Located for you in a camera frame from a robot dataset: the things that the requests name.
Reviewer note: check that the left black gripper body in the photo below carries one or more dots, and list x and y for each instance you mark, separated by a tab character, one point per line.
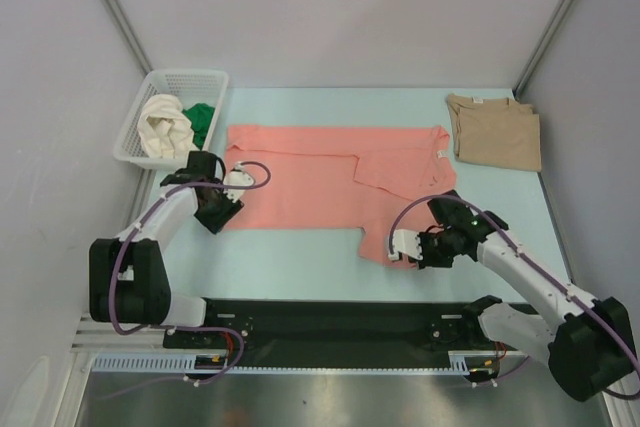
218	211

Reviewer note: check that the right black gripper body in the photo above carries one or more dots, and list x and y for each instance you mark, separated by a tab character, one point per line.
431	253

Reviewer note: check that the pink t shirt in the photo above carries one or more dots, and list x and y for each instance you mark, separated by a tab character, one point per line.
342	178

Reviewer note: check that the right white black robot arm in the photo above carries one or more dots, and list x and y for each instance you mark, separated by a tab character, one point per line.
586	343

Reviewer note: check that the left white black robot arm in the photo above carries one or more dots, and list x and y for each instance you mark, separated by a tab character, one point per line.
128	282

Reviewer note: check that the cream t shirt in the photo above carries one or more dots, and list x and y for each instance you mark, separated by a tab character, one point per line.
163	129

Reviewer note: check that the green t shirt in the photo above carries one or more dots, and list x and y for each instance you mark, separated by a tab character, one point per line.
200	115

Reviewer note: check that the white perforated plastic basket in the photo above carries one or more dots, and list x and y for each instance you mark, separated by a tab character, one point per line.
190	86

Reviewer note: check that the folded beige t shirt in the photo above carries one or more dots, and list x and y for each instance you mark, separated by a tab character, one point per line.
500	133

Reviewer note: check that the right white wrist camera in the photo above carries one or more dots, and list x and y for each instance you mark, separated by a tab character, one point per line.
404	244

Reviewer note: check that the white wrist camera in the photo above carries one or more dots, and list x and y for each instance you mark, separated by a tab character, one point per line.
237	180
404	244

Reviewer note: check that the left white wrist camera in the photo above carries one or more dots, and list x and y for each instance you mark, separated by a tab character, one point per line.
237	180

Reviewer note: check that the white slotted cable duct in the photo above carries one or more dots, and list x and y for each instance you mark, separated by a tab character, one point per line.
144	363

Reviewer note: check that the aluminium frame rail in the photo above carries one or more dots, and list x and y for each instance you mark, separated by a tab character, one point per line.
115	342

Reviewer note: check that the left aluminium corner post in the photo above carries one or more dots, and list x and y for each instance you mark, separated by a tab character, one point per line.
127	33

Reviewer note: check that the aluminium corner post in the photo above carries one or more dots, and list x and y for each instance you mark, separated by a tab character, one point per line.
551	30
127	33

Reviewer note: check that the right aluminium corner post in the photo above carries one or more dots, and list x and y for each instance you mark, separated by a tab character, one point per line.
551	30

